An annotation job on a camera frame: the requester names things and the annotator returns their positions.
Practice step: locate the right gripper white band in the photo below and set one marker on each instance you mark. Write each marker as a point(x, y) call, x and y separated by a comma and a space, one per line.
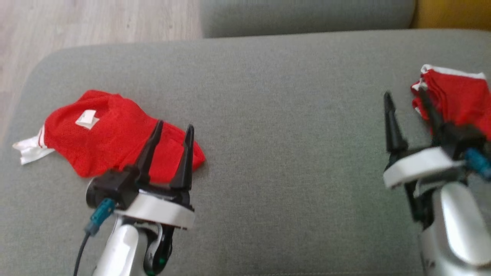
point(418, 165)

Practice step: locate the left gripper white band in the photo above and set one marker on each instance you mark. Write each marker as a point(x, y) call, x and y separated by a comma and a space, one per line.
point(161, 209)

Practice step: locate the red basketball shorts white stripe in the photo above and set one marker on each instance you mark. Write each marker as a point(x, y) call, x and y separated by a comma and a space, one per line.
point(464, 96)

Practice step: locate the red basketball jersey white trim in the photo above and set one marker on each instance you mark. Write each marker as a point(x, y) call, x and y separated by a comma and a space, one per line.
point(111, 138)

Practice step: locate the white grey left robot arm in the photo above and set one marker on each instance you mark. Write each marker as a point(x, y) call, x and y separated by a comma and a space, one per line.
point(122, 249)

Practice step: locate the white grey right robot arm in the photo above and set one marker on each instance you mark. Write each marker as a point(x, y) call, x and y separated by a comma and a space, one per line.
point(456, 226)

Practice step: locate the large yellow sofa back cushion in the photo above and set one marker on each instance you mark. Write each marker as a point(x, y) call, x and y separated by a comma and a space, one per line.
point(452, 13)

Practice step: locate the grey sofa seat cushion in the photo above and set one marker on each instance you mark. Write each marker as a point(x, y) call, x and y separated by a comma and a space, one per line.
point(307, 17)

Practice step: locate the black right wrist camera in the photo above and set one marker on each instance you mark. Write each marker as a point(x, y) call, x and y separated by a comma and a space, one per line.
point(460, 138)

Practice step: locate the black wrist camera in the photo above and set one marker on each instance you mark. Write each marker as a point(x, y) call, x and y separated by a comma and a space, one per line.
point(109, 188)
point(460, 138)

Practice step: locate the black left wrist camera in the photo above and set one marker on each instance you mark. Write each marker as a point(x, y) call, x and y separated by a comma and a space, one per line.
point(109, 188)

